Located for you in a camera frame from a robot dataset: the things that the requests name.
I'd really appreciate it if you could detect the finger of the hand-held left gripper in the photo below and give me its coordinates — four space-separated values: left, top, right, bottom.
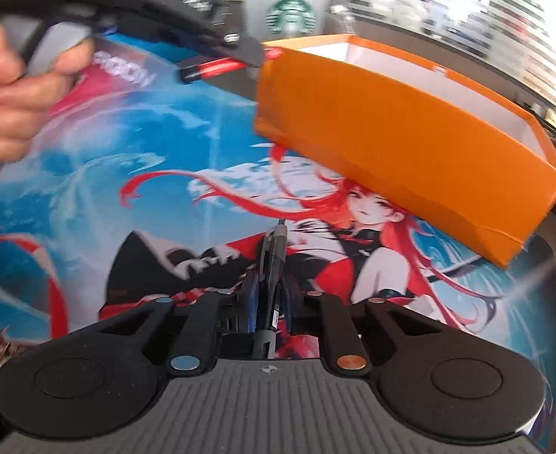
212 33 266 68
162 28 231 60

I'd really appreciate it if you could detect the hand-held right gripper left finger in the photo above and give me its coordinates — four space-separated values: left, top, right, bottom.
99 272 262 376

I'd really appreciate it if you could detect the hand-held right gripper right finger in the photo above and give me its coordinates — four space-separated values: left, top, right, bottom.
280 278 449 373

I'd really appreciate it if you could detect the red marker pen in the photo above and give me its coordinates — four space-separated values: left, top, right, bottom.
178 50 281 83

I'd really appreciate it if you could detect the black pen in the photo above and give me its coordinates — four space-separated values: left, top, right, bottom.
253 218 289 360

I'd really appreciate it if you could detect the orange cardboard box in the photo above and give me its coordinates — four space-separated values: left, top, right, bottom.
253 34 556 268

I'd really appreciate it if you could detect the person's left hand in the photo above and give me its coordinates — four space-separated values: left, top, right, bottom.
0 15 96 162

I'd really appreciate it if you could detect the translucent plastic cup green logo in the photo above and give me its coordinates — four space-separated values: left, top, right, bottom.
244 0 338 41

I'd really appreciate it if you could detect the printed desk mat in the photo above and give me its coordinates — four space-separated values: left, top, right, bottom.
0 33 556 374

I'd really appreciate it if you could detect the frosted glass desk partition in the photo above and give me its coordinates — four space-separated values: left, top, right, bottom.
344 0 556 100

